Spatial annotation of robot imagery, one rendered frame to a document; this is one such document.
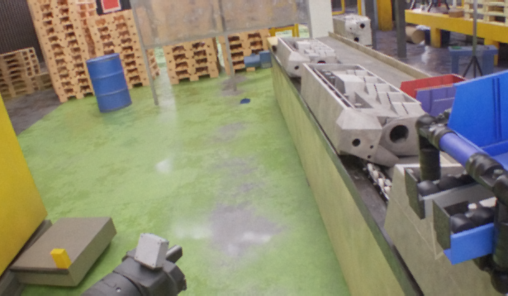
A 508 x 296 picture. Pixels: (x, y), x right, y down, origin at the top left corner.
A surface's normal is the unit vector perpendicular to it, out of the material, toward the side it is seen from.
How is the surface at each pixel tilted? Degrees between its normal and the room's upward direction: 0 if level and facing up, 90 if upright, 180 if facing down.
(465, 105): 88
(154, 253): 55
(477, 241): 90
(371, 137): 90
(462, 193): 90
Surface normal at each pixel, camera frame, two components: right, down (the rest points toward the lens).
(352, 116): 0.04, -0.51
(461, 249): 0.04, 0.38
